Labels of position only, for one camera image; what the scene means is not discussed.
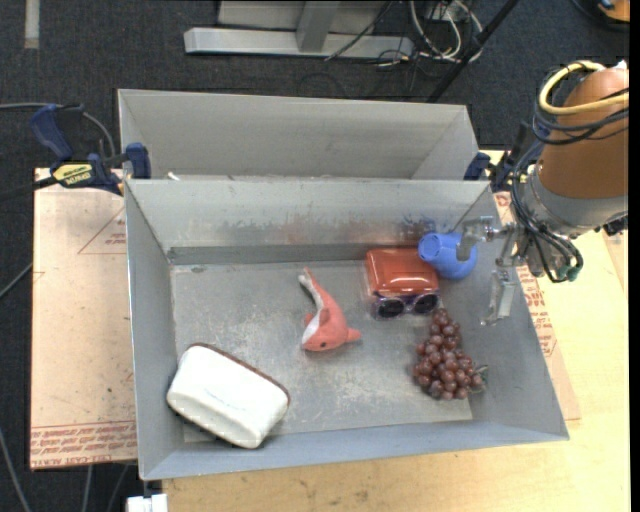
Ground red toy grape bunch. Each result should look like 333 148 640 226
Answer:
412 307 489 402

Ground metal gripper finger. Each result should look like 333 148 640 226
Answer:
480 269 518 328
456 215 497 262

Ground pink toy dolphin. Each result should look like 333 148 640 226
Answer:
298 266 363 353

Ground white block with brown base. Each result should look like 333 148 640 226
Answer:
165 342 292 450

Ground blue plastic cup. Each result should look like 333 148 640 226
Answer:
417 231 479 281

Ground grey metal bin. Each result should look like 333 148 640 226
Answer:
117 88 571 482

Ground purple sunglasses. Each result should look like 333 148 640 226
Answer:
371 291 442 322

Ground brown cardboard board, red print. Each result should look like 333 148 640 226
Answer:
29 167 584 471

